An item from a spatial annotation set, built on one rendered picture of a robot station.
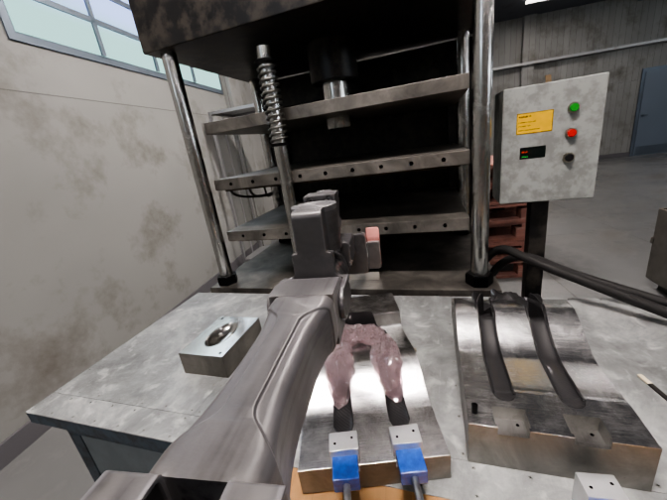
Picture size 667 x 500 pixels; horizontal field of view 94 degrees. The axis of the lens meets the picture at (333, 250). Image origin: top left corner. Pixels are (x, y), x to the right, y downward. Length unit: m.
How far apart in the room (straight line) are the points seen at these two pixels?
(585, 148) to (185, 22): 1.48
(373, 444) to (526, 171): 1.06
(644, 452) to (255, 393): 0.61
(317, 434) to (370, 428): 0.10
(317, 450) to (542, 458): 0.38
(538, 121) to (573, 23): 10.21
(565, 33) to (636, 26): 1.59
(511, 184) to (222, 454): 1.28
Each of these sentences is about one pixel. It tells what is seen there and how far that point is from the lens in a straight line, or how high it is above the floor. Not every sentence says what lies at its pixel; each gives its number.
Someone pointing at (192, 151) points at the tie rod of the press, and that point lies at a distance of 1.54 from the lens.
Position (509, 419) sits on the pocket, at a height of 0.86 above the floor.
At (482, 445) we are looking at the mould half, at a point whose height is 0.84.
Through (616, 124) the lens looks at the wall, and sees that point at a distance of 11.95.
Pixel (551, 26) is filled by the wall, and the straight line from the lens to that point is 11.34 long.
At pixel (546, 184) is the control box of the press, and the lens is 1.39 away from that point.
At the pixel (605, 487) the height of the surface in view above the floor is 0.85.
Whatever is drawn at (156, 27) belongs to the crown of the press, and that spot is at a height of 1.88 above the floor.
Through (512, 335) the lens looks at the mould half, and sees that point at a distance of 0.85.
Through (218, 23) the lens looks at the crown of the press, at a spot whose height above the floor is 1.83.
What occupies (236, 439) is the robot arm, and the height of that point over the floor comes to 1.23.
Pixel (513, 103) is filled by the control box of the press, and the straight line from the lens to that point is 1.34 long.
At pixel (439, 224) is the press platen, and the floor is 1.02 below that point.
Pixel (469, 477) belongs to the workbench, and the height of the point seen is 0.80.
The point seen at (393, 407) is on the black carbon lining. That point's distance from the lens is 0.72.
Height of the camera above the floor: 1.37
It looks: 18 degrees down
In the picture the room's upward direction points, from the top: 8 degrees counter-clockwise
